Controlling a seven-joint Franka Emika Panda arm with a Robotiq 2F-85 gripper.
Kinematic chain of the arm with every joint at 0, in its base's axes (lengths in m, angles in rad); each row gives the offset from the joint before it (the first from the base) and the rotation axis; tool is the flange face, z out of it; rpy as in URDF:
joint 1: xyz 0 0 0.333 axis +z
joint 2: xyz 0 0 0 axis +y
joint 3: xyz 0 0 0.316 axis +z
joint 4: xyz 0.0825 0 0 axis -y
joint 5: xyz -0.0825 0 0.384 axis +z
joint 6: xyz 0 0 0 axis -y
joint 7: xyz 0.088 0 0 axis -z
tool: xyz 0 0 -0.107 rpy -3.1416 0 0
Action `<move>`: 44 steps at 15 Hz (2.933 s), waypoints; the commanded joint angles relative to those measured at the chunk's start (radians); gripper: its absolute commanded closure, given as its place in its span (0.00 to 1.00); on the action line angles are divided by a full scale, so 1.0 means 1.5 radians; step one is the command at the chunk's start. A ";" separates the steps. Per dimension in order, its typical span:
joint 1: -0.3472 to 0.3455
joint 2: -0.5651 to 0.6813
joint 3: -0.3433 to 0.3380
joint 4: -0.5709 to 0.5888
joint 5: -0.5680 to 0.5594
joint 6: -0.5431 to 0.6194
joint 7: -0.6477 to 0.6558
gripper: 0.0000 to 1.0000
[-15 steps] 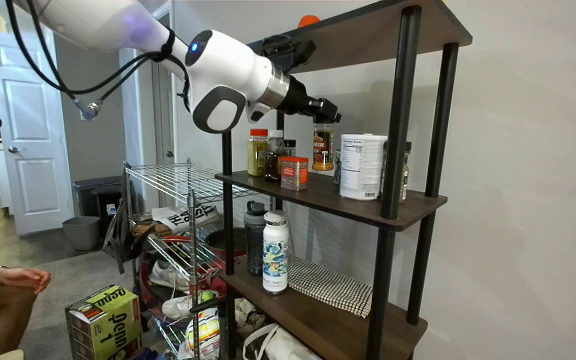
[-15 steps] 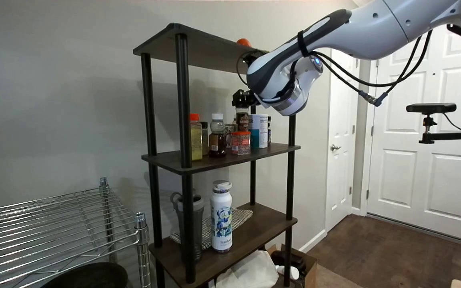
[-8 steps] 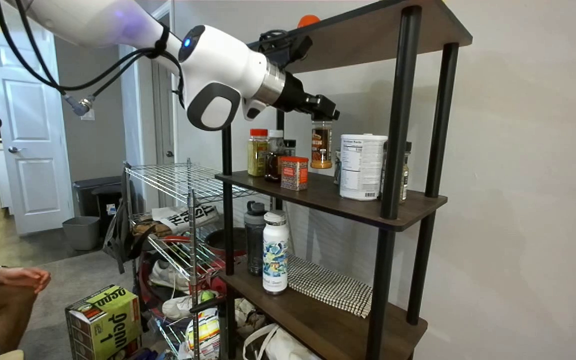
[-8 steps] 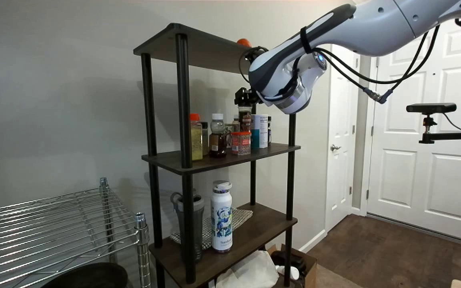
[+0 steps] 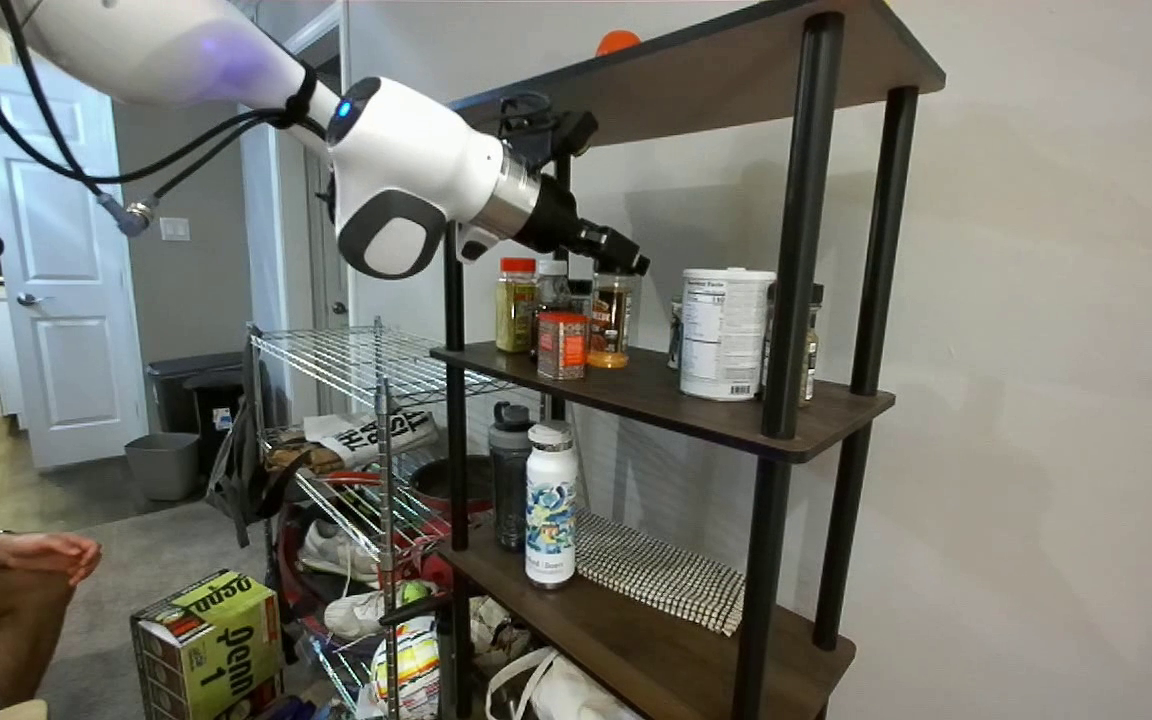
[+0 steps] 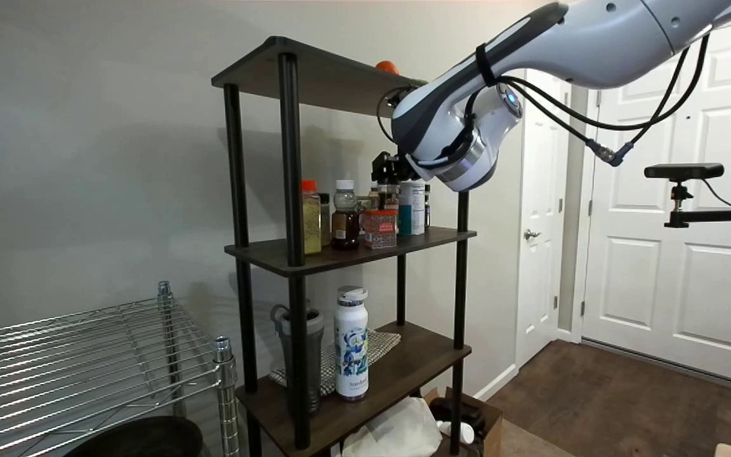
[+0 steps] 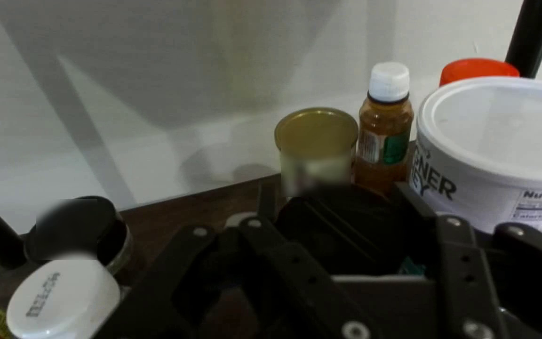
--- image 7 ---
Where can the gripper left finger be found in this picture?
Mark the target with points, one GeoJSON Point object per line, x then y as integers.
{"type": "Point", "coordinates": [294, 278]}

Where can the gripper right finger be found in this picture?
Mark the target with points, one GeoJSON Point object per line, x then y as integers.
{"type": "Point", "coordinates": [464, 282]}

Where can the black ribbed container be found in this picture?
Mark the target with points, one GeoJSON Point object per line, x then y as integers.
{"type": "Point", "coordinates": [346, 230]}

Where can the large white tub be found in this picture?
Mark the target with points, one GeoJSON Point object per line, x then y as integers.
{"type": "Point", "coordinates": [492, 146]}

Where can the gold lidded can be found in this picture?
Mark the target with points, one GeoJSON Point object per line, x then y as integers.
{"type": "Point", "coordinates": [315, 136]}

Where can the amber bottle with white cap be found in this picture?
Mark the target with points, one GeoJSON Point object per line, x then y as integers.
{"type": "Point", "coordinates": [384, 122]}

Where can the red lid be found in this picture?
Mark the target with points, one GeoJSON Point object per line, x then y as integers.
{"type": "Point", "coordinates": [475, 68]}

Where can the jar with black lid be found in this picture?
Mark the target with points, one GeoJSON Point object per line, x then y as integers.
{"type": "Point", "coordinates": [73, 226]}

